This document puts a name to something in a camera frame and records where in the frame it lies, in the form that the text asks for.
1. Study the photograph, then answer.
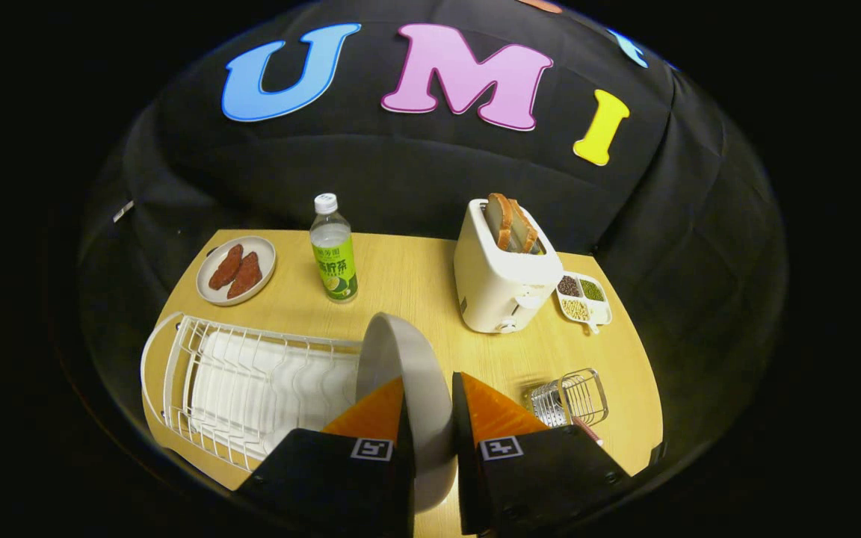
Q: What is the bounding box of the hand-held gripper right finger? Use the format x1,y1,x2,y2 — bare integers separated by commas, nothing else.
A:
451,371,632,536

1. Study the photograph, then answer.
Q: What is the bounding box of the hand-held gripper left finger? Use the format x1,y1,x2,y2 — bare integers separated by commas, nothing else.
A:
236,376,416,538

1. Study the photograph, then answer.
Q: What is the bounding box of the metal wire basket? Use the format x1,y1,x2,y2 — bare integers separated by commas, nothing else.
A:
524,368,610,428

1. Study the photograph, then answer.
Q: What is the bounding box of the beige round plate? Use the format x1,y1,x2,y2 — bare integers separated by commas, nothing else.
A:
356,312,455,513

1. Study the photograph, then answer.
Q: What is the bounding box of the spoon with pink handle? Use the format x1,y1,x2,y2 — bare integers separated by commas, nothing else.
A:
571,417,605,448

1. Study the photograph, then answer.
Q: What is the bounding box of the white wire dish rack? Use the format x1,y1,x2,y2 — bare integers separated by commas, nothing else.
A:
139,312,364,473

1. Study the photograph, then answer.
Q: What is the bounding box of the white divided snack dish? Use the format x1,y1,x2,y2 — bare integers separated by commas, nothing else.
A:
555,270,614,335

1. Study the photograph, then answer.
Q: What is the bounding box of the white toaster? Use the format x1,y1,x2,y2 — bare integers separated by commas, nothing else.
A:
453,198,564,334

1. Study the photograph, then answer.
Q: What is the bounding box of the green label drink bottle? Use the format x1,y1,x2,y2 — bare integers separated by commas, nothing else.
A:
309,193,359,303

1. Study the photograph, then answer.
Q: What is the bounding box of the red-brown meat piece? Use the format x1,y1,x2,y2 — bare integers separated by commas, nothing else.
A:
209,244,244,291
226,252,263,300

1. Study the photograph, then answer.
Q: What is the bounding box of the toasted bread slice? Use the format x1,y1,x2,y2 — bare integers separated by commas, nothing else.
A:
509,199,540,255
485,193,513,252

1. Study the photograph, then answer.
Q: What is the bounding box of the small beige saucer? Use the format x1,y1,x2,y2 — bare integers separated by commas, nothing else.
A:
196,236,277,307

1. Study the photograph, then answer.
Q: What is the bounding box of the black backdrop cloth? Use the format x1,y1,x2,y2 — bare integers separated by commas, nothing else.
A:
75,0,789,479

